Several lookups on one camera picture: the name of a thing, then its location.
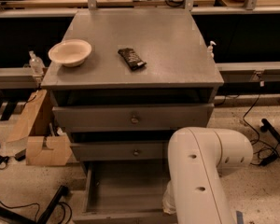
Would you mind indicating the cardboard box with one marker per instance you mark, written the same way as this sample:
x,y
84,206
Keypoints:
x,y
42,147

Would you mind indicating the grey middle drawer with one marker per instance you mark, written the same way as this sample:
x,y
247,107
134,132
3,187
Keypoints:
x,y
120,151

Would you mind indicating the black stand leg left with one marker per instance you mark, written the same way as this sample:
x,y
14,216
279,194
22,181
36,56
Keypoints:
x,y
7,214

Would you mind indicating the grey drawer cabinet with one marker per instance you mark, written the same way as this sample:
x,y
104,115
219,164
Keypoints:
x,y
179,69

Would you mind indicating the black snack packet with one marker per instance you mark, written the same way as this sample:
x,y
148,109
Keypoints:
x,y
131,58

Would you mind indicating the black stand leg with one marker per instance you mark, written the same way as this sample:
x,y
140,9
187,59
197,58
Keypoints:
x,y
267,127
7,214

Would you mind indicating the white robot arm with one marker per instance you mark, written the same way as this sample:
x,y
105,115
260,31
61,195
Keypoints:
x,y
197,158

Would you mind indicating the clear sanitizer bottle left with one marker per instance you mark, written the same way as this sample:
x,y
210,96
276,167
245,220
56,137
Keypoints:
x,y
36,63

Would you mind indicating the white bowl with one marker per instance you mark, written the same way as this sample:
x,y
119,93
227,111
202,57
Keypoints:
x,y
70,53

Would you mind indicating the white pump bottle right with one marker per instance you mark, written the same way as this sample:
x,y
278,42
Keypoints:
x,y
210,48

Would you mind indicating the grey top drawer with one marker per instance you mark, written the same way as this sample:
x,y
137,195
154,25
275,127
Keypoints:
x,y
117,118

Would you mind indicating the grey drawer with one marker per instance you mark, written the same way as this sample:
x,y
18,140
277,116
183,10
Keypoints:
x,y
125,192
120,151
117,118

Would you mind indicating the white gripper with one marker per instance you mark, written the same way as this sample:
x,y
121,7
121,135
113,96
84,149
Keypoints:
x,y
169,200

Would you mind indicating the black stand leg right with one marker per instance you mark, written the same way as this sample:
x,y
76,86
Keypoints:
x,y
267,127

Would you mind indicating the grey bottom drawer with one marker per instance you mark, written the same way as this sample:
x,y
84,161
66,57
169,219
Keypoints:
x,y
125,192

